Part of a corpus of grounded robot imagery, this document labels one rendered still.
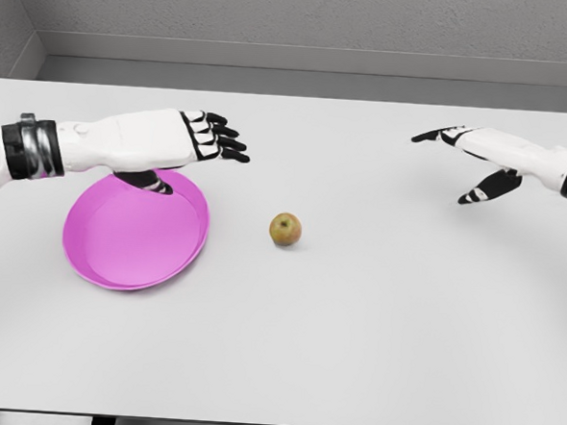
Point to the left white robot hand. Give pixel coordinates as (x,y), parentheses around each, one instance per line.
(153,137)

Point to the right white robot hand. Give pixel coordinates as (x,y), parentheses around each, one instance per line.
(485,145)

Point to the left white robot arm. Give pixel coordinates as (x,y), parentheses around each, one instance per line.
(52,143)

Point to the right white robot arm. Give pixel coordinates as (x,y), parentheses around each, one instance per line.
(556,166)

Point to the pink round plate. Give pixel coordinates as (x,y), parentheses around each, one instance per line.
(135,234)

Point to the green-red apple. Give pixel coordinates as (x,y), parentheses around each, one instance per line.
(285,229)

